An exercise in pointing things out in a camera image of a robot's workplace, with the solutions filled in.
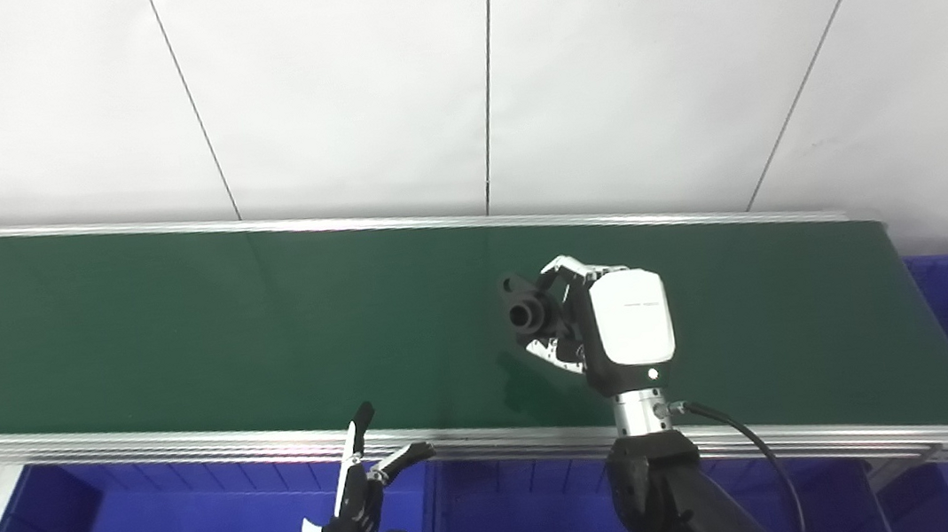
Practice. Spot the green conveyor belt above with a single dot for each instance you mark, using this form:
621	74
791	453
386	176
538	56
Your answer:
267	325
503	439

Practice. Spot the black flanged machine part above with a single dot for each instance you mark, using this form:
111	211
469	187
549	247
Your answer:
532	308

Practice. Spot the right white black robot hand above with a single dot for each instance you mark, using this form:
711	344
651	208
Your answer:
632	319

